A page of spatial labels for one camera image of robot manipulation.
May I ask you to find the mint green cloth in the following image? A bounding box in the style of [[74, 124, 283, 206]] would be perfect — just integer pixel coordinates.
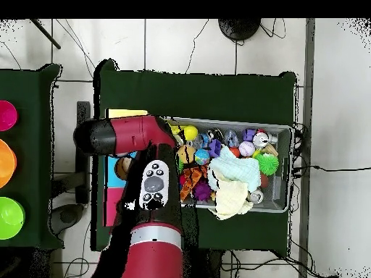
[[207, 146, 262, 193]]

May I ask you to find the cream cloth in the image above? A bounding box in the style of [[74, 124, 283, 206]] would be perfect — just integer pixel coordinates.
[[209, 173, 255, 221]]

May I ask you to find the wooden three-hole box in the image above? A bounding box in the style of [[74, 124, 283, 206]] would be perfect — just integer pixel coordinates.
[[103, 109, 149, 227]]

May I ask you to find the silver mesh bin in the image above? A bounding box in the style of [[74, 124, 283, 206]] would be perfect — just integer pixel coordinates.
[[164, 116, 293, 214]]

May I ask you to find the blue globe ball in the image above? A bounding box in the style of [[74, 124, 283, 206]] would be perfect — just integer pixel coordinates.
[[193, 148, 211, 166]]

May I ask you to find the yellow ball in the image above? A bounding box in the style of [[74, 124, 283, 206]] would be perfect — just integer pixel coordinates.
[[183, 125, 199, 142]]

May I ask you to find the orange building block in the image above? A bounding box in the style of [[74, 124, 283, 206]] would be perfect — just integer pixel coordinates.
[[179, 164, 208, 203]]

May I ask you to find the purple spiky toy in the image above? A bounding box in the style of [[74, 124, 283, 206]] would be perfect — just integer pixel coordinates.
[[192, 180, 212, 202]]

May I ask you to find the dark green table cloth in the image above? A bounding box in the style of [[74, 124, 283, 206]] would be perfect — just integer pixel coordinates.
[[91, 59, 297, 257]]

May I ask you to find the white baseball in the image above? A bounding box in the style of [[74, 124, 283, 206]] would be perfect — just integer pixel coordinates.
[[238, 140, 257, 157]]

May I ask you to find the silver red soda can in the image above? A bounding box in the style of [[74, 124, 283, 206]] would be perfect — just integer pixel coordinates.
[[252, 128, 278, 148]]

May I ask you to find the green spiky ball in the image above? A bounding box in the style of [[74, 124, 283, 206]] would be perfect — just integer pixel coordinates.
[[254, 153, 280, 177]]

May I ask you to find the gold soda can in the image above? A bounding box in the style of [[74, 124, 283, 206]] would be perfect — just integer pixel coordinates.
[[249, 189, 264, 204]]

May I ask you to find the black upright panel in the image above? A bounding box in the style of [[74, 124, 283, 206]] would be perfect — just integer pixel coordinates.
[[75, 101, 91, 205]]

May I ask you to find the grey stand foot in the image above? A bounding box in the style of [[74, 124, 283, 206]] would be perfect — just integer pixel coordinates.
[[48, 202, 86, 236]]

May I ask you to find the black round stand base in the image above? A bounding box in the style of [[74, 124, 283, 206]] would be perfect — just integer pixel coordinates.
[[217, 18, 262, 41]]

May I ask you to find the dark green side-table cloth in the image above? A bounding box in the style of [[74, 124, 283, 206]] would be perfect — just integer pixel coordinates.
[[0, 63, 64, 250]]

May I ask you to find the orange bowl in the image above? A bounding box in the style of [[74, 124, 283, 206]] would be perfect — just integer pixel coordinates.
[[0, 138, 17, 189]]

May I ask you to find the pink bowl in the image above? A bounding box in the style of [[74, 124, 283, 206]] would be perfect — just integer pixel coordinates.
[[0, 100, 19, 132]]

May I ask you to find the black rod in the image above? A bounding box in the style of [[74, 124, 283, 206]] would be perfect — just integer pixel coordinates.
[[29, 18, 62, 50]]

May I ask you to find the green bowl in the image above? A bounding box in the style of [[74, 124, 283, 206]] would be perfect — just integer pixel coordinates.
[[0, 196, 26, 240]]

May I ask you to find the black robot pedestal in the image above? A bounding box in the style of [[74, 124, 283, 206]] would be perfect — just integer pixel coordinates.
[[185, 248, 222, 278]]

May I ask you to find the black power cable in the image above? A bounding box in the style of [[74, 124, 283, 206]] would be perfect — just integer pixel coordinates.
[[292, 164, 371, 174]]

